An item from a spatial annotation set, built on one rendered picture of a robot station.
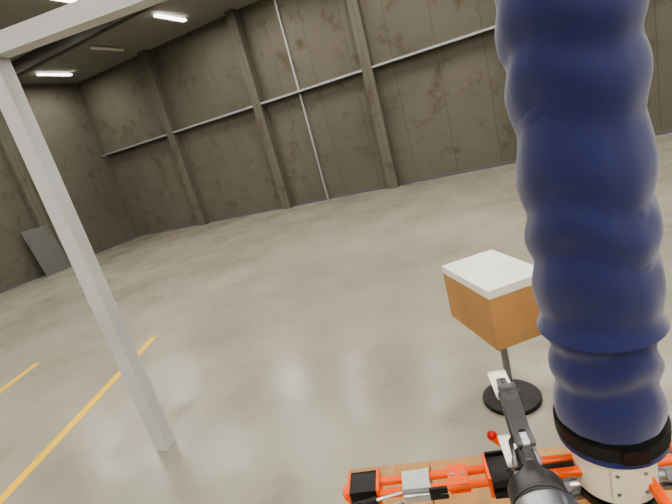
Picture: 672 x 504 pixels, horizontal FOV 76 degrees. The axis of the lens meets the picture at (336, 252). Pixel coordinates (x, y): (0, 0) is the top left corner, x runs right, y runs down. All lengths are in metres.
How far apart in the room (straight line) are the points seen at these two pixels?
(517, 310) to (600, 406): 1.77
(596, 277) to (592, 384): 0.24
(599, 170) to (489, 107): 11.99
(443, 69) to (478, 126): 1.81
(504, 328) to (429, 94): 10.66
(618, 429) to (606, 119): 0.61
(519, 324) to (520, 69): 2.15
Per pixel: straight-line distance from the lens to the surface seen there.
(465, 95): 12.84
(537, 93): 0.84
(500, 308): 2.73
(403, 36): 13.18
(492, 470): 1.23
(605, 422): 1.09
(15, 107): 3.61
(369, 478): 1.26
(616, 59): 0.85
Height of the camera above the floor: 2.12
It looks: 16 degrees down
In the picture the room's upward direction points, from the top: 15 degrees counter-clockwise
